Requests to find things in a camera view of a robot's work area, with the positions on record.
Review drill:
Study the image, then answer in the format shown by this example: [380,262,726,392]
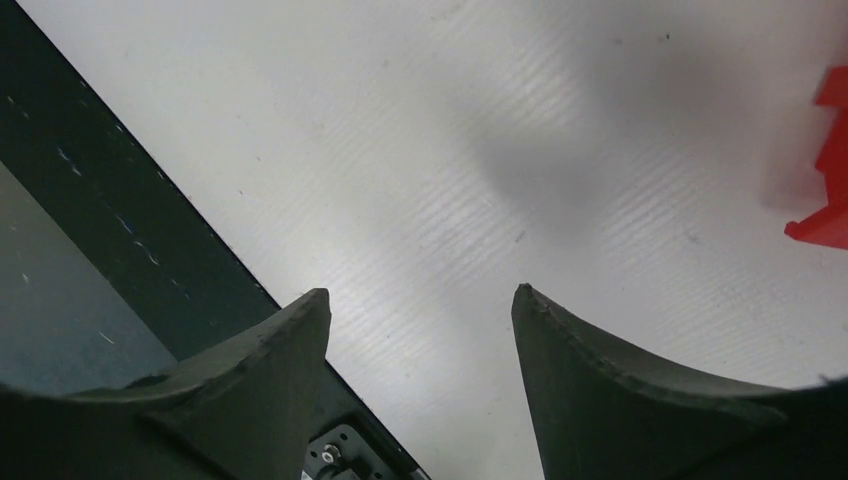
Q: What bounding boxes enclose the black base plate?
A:
[1,1,425,479]

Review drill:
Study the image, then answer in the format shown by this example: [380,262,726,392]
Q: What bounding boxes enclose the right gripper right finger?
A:
[511,284,847,479]

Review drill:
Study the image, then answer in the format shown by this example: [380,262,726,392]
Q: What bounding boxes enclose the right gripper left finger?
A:
[1,288,331,479]

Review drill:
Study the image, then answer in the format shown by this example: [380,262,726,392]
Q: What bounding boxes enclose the front red bin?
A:
[784,65,847,250]

